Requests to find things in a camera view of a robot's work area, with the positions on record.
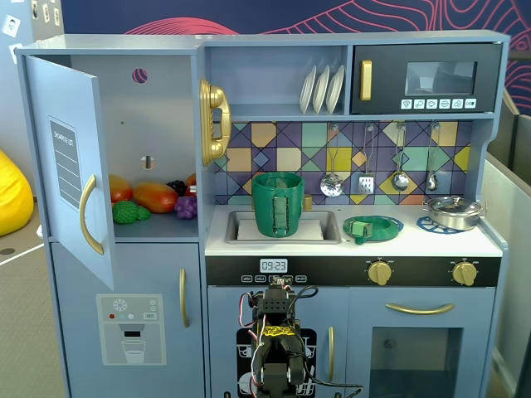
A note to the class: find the steel slotted spatula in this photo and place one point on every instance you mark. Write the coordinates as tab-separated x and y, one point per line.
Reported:
366	185

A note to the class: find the water dispenser sticker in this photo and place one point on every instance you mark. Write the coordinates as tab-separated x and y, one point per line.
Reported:
132	331

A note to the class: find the blue toy kitchen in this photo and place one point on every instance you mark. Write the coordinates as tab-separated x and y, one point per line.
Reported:
124	41

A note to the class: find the white toy plate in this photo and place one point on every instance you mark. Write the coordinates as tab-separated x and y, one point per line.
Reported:
320	91
307	91
334	89

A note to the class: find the steel skimmer spoon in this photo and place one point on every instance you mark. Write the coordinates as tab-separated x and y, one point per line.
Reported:
332	185

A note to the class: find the grey desk divider panel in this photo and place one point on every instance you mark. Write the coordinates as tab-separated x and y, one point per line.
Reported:
510	228

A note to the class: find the gold stove knob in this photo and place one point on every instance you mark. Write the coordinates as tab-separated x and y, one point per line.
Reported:
379	273
464	273

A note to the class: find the green cup-shaped recipient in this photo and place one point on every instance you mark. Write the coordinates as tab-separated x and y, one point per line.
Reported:
265	207

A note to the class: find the small wrist camera board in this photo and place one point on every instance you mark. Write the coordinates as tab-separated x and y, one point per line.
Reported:
279	284

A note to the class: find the green round lid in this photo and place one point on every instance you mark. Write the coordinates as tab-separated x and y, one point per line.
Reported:
381	232

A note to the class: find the yellow bean bag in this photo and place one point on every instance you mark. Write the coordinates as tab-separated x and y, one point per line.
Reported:
12	195

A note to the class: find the orange red toy fruit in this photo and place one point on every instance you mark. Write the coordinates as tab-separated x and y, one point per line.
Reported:
191	184

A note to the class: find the purple toy grapes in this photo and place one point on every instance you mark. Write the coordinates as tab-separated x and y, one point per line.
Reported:
186	207

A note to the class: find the green toy lettuce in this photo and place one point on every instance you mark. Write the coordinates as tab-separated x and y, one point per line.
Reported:
124	212

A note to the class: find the orange toy mango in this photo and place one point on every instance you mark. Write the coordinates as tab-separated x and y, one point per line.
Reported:
155	198

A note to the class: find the gold faucet knob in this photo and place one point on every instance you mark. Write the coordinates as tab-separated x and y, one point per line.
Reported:
308	203

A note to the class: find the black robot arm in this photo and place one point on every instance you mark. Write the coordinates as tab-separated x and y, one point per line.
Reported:
276	307

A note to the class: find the dark toy blackberry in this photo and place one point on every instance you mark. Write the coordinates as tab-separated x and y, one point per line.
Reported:
177	186

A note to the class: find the grey toy sink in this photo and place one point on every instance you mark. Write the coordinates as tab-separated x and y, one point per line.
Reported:
232	228

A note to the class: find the black microwave door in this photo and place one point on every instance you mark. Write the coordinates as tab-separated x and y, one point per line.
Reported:
386	54

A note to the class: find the red yellow toy peach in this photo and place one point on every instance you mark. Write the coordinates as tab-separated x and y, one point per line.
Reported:
120	190

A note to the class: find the photo card on wall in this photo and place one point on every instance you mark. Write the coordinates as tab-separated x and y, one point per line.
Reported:
11	24

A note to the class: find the black dishwasher sticker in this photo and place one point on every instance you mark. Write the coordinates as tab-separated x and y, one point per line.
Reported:
245	344

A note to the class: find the shopping list sticker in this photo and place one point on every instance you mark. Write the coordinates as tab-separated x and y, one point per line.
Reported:
64	161

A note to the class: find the gold toy telephone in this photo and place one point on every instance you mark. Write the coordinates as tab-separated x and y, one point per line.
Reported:
215	99

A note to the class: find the steel ladle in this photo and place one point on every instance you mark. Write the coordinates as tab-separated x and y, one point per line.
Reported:
400	181

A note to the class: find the steel pot with lid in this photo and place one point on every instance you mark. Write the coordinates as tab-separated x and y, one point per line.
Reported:
452	211

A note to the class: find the blue fridge door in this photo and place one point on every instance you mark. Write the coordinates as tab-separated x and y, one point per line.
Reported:
41	124

